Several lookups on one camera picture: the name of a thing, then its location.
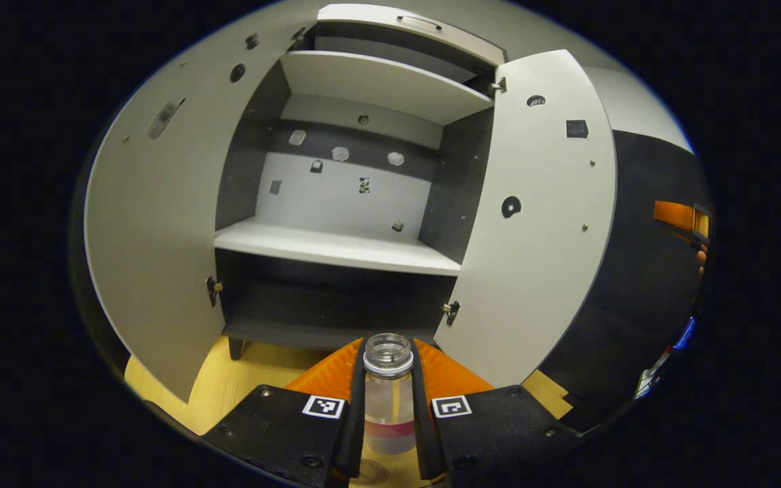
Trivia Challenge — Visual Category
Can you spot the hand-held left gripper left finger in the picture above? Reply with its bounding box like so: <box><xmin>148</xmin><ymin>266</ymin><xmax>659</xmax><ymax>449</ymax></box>
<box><xmin>201</xmin><ymin>338</ymin><xmax>368</xmax><ymax>488</ymax></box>

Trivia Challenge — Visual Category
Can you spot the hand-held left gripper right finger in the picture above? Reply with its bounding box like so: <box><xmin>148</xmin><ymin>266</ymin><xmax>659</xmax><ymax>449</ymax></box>
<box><xmin>409</xmin><ymin>338</ymin><xmax>582</xmax><ymax>485</ymax></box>

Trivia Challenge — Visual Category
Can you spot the clear plastic bottle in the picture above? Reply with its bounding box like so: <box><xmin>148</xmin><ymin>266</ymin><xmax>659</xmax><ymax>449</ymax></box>
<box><xmin>362</xmin><ymin>332</ymin><xmax>417</xmax><ymax>456</ymax></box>

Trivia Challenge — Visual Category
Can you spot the white cabinet door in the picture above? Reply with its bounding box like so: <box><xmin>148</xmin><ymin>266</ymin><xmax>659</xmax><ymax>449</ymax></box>
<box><xmin>84</xmin><ymin>14</ymin><xmax>310</xmax><ymax>404</ymax></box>

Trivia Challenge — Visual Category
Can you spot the white cabinet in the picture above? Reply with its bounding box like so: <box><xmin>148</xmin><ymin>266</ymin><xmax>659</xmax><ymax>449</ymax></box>
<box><xmin>214</xmin><ymin>3</ymin><xmax>508</xmax><ymax>361</ymax></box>

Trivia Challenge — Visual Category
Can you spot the white cabinet shelf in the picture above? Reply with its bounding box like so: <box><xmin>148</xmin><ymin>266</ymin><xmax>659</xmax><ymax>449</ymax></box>
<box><xmin>214</xmin><ymin>217</ymin><xmax>462</xmax><ymax>277</ymax></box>
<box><xmin>281</xmin><ymin>51</ymin><xmax>495</xmax><ymax>126</ymax></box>

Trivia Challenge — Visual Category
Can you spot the white cabinet drawer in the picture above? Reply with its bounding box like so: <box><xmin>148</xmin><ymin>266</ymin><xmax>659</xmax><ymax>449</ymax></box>
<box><xmin>316</xmin><ymin>3</ymin><xmax>508</xmax><ymax>66</ymax></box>

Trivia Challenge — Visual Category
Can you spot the black backdrop cloth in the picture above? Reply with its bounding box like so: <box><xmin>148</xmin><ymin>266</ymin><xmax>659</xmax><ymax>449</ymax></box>
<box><xmin>540</xmin><ymin>129</ymin><xmax>711</xmax><ymax>434</ymax></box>

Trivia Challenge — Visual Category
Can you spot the metal drawer handle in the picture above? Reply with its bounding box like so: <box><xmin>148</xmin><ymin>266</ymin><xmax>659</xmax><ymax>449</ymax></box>
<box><xmin>397</xmin><ymin>15</ymin><xmax>443</xmax><ymax>32</ymax></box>

